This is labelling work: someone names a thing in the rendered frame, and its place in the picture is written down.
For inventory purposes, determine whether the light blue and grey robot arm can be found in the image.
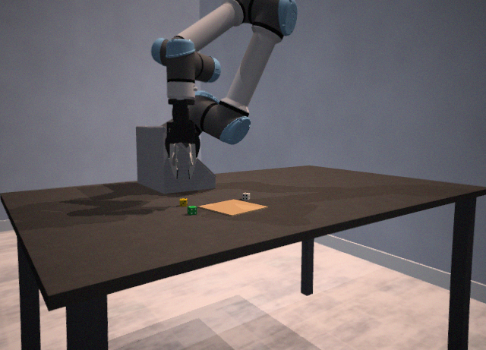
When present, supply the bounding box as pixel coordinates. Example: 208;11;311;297
151;0;298;144

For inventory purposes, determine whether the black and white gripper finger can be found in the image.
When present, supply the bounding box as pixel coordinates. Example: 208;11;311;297
165;136;179;179
187;132;200;179

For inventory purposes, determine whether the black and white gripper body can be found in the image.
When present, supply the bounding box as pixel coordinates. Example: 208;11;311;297
166;99;196;143

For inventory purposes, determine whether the orange flat mat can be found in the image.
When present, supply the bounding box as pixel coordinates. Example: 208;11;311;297
198;200;268;216

